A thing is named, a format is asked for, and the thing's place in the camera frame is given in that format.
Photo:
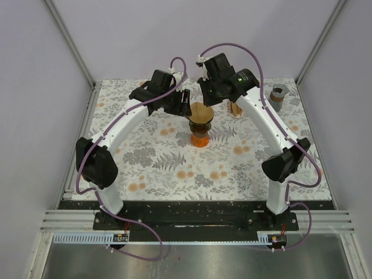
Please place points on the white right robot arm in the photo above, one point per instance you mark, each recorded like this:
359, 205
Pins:
285, 147

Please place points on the brown paper coffee filter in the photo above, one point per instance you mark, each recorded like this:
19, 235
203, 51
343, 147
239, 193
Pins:
200, 113

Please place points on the coffee filter pack orange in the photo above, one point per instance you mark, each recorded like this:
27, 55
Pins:
235, 110

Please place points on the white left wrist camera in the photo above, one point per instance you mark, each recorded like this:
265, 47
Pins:
178, 78

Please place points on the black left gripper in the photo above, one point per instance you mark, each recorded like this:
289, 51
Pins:
182, 108

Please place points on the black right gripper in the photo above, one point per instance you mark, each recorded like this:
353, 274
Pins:
204, 81

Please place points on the aluminium frame rail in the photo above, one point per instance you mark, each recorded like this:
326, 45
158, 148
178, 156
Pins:
323, 221

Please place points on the grey glass carafe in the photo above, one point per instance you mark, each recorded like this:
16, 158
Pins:
277, 96

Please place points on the olive green glass dripper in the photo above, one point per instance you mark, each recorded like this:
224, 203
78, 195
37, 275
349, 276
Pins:
200, 125

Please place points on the floral table mat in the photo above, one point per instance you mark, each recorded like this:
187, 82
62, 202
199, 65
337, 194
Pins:
158, 162

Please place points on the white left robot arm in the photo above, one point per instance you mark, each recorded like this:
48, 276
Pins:
95, 156

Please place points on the white slotted cable duct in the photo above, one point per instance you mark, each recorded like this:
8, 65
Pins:
142, 237

